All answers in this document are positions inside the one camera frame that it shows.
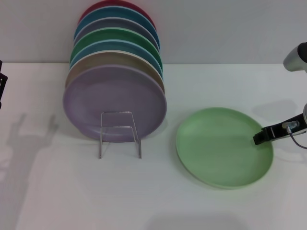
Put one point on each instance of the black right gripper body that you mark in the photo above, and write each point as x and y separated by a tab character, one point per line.
278	131

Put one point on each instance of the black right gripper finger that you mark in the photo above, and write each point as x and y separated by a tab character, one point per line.
262	136

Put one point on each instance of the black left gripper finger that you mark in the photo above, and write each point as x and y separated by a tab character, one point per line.
3	83

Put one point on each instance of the light green plate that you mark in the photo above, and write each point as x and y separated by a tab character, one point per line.
216	148

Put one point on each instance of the lavender plate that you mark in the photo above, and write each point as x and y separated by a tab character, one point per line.
108	95

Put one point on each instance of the beige plate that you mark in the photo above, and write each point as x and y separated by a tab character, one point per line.
108	58

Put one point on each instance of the light blue plate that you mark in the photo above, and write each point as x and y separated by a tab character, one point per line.
112	46

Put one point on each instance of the maroon red plate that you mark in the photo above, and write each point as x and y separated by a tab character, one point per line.
94	6

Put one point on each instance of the dark green plate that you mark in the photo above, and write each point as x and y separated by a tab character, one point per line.
115	34

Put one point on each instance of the grey purple plate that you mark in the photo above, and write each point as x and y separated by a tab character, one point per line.
115	22

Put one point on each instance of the teal blue plate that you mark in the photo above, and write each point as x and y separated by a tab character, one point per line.
115	13

